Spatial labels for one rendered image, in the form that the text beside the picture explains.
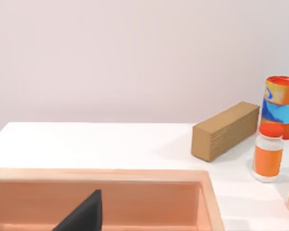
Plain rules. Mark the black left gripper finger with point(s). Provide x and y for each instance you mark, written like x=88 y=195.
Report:
x=88 y=214

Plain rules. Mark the shallow salmon-coloured box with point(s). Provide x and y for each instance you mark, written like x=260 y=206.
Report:
x=139 y=192

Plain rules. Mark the brown cardboard block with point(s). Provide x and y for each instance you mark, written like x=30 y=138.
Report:
x=221 y=137

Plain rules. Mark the white bottle with red cap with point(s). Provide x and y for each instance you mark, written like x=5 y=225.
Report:
x=267 y=156

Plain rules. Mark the orange and blue can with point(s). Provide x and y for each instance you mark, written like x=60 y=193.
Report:
x=280 y=106

